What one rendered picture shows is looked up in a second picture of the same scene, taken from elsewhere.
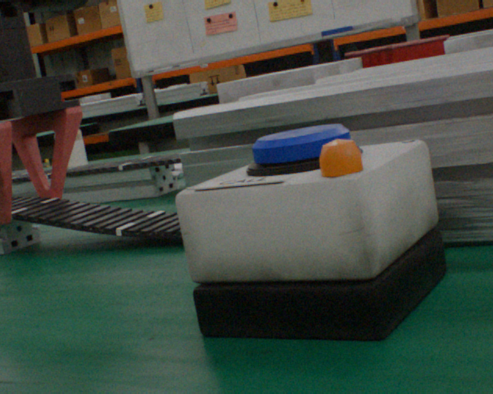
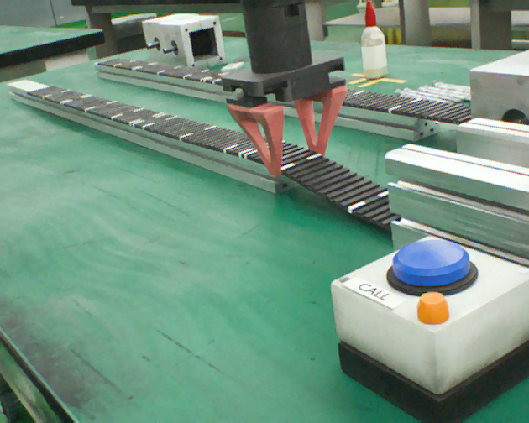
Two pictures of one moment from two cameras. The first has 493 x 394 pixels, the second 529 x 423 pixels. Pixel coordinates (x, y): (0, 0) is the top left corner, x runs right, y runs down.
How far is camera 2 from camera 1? 0.18 m
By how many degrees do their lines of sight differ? 29
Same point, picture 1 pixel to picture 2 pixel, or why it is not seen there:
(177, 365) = (311, 398)
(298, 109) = (474, 185)
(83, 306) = (293, 295)
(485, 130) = not seen: outside the picture
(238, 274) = (363, 349)
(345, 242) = (424, 367)
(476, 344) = not seen: outside the picture
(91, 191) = (366, 121)
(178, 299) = not seen: hidden behind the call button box
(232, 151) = (423, 197)
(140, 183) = (405, 125)
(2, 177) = (274, 145)
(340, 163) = (426, 316)
